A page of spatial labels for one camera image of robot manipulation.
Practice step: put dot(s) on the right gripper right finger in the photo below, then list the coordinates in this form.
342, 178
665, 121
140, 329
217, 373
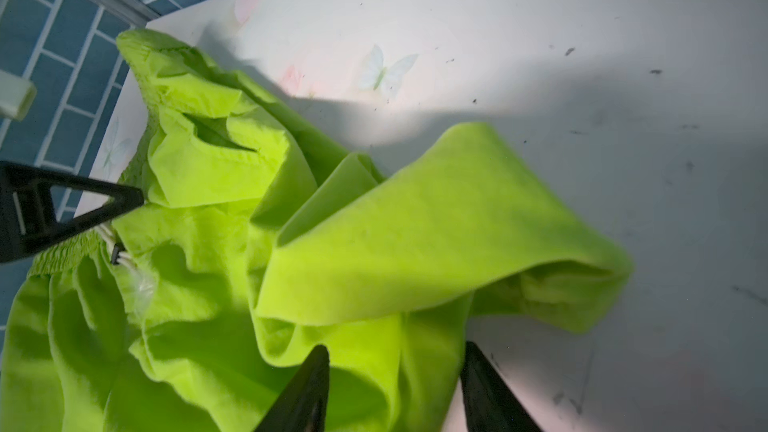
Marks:
489, 405

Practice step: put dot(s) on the lime green shorts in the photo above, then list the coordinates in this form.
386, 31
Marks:
261, 238

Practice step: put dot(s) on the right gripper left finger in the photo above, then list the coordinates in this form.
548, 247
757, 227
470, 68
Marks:
302, 405

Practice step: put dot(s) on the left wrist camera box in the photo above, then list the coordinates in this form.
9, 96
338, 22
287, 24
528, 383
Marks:
17, 95

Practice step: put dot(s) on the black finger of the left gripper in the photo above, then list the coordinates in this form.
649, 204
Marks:
29, 222

